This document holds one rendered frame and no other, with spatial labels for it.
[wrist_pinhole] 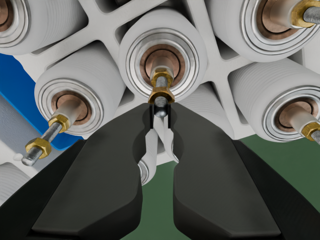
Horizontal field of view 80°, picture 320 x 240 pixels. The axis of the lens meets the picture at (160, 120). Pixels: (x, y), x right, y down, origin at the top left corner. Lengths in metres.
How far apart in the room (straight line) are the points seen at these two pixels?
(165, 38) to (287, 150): 0.58
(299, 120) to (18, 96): 0.48
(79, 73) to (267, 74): 0.22
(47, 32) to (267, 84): 0.25
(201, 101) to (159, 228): 0.76
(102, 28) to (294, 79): 0.23
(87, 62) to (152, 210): 0.69
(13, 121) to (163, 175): 0.45
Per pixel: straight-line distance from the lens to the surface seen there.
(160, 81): 0.16
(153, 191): 0.75
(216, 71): 0.29
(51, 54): 0.32
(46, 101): 0.26
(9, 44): 0.25
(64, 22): 0.27
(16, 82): 0.51
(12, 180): 0.49
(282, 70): 0.27
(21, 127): 0.50
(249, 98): 0.27
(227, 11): 0.21
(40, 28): 0.24
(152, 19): 0.20
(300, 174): 0.81
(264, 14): 0.22
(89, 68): 0.24
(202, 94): 0.29
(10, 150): 0.47
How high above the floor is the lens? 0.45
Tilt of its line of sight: 57 degrees down
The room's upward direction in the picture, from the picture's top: 177 degrees counter-clockwise
